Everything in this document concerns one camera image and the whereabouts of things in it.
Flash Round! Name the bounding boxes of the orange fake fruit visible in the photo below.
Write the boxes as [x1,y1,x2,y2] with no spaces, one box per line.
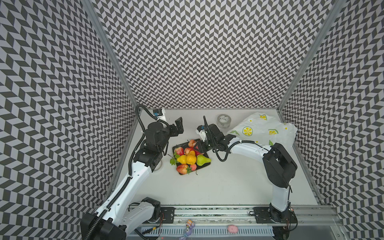
[188,140,196,148]

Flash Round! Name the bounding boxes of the green fake pear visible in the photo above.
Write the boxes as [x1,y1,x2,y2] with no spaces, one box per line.
[197,155,212,167]

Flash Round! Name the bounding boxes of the yellow fake lemon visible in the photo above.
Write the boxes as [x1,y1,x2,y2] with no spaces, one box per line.
[177,155,188,165]

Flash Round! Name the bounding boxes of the small red fake fruit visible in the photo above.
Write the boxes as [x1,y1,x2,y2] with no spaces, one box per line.
[190,164,197,172]

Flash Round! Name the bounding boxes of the red peach fake fruit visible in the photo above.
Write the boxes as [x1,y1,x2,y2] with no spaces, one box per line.
[177,164,192,175]

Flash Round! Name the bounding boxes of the white plastic bag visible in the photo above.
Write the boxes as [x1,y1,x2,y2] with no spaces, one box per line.
[228,112,298,147]

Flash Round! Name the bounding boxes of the peach fake apple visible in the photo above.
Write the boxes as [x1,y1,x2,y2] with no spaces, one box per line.
[174,147,185,156]

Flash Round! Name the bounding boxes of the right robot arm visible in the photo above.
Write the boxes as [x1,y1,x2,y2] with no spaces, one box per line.
[195,116,298,225]

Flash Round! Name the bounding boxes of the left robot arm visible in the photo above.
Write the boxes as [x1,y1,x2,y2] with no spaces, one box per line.
[80,104,184,240]

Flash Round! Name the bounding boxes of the beige tape roll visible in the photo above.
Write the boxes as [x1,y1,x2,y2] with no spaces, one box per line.
[154,160,164,172]

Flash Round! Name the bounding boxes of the grey tape roll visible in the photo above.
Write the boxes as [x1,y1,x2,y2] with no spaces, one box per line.
[217,114,232,129]

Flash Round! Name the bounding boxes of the purple toy figure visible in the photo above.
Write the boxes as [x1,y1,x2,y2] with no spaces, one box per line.
[179,220,196,240]

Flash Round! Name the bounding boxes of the pink round toy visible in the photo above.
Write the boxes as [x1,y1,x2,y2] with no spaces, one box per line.
[227,225,239,234]

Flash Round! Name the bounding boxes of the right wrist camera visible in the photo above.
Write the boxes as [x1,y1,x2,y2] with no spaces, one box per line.
[196,125,207,142]

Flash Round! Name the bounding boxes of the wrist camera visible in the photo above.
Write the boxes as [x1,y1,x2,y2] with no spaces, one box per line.
[153,108,167,122]
[196,125,207,142]

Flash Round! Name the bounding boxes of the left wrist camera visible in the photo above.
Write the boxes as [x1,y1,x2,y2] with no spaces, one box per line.
[153,108,167,122]

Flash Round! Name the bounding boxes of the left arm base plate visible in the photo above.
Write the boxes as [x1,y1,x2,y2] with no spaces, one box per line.
[160,207,176,224]

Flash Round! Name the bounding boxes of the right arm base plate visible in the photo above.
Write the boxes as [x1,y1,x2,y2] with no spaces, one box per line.
[250,206,290,224]

